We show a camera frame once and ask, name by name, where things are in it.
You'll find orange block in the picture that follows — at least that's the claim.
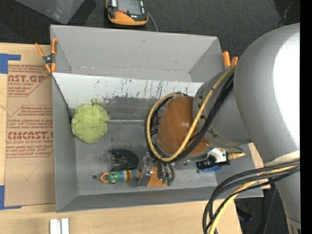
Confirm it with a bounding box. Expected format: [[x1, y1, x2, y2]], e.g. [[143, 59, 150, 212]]
[[147, 167, 169, 188]]

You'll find black fan-shaped object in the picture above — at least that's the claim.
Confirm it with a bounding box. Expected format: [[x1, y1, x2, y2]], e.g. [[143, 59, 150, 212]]
[[109, 149, 140, 172]]

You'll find grey metal bin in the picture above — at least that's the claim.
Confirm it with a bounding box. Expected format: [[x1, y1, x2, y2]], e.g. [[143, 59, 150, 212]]
[[50, 24, 265, 213]]

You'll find green mesh ball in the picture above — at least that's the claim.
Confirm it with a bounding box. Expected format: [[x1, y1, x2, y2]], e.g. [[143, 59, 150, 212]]
[[70, 103, 111, 144]]

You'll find brown cardboard board red print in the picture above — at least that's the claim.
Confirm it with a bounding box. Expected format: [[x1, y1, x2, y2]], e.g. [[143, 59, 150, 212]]
[[0, 42, 57, 210]]

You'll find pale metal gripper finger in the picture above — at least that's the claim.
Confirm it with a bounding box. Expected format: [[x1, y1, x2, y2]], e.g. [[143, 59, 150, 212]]
[[140, 152, 154, 172], [137, 171, 154, 187]]

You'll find black cylinder on white bracket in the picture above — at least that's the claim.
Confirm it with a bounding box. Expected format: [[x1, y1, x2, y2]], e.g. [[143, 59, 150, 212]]
[[196, 147, 246, 172]]

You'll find striped colourful toy caterpillar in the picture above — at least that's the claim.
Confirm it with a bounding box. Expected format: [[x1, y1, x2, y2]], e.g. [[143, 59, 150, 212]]
[[99, 169, 141, 184]]

